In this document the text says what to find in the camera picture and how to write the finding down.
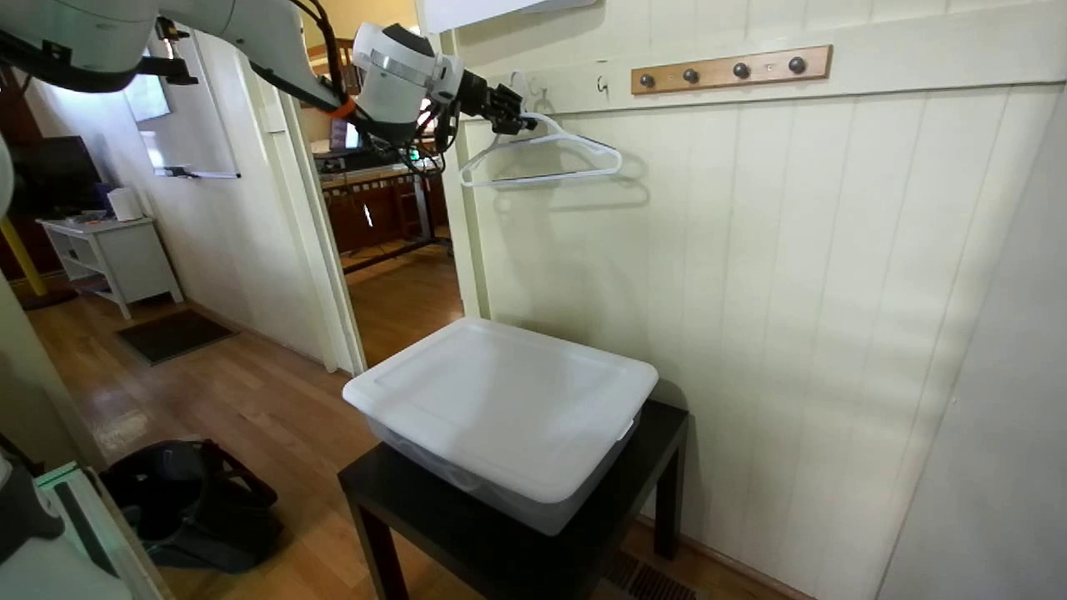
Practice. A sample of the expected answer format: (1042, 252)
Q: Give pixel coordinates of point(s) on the robot mounting stand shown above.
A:
(79, 553)

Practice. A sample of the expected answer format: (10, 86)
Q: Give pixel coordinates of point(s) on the black bag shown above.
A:
(187, 501)

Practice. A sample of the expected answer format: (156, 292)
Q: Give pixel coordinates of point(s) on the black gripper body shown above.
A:
(484, 94)

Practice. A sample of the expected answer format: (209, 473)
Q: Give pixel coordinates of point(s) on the small metal wall hook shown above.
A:
(600, 85)

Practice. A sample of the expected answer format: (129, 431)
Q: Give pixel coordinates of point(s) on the wooden peg rack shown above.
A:
(767, 69)

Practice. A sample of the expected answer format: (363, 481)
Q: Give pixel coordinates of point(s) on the black side table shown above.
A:
(468, 534)

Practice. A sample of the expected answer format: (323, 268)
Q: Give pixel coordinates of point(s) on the white plastic clothes hanger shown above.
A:
(616, 164)

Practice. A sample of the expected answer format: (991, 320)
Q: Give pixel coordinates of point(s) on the dark floor mat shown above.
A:
(171, 334)

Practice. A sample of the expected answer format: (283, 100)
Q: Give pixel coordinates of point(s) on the white plastic storage bin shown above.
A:
(502, 402)

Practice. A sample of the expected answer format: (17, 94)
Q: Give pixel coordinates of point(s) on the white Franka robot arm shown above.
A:
(68, 35)

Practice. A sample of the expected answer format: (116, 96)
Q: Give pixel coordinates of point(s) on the small white table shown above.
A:
(121, 252)

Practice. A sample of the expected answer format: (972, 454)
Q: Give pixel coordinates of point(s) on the dark wood cabinet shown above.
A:
(377, 212)

